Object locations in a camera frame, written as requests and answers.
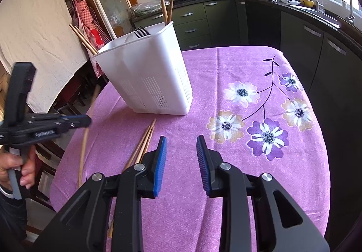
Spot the white plastic utensil holder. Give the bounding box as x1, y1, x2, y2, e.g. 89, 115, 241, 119
91, 21, 193, 115

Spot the green base cabinet with drawers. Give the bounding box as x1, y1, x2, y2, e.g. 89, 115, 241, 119
131, 0, 236, 51

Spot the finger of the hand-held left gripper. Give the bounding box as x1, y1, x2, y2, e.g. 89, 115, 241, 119
58, 115, 92, 129

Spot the tall steel faucet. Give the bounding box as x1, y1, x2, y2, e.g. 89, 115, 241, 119
347, 0, 356, 24

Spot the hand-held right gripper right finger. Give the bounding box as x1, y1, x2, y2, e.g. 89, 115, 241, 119
196, 135, 330, 252

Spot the dark base cabinet run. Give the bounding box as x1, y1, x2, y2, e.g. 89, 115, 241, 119
235, 0, 362, 185

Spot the person's left hand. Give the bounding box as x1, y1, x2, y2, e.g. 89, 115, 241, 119
0, 146, 37, 193

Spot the purple floral tablecloth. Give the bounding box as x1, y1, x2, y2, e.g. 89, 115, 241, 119
51, 46, 331, 252

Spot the wooden chopstick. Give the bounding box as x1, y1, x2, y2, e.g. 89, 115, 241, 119
129, 123, 154, 168
78, 86, 101, 188
157, 0, 169, 24
124, 125, 151, 170
72, 24, 99, 53
167, 0, 176, 24
69, 26, 95, 55
107, 118, 157, 244

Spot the clear plastic bag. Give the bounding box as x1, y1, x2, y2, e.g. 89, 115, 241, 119
131, 1, 170, 17

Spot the steel kitchen sink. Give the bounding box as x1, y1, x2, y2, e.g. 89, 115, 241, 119
297, 6, 343, 26

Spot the red checked apron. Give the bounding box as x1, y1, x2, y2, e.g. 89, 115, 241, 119
66, 0, 109, 80

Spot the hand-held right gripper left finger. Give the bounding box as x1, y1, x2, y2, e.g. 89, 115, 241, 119
31, 136, 167, 252

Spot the dark wooden chair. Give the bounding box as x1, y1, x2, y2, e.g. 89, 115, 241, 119
52, 68, 109, 115

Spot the white hanging cloth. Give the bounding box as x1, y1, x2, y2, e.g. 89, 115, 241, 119
0, 0, 88, 114

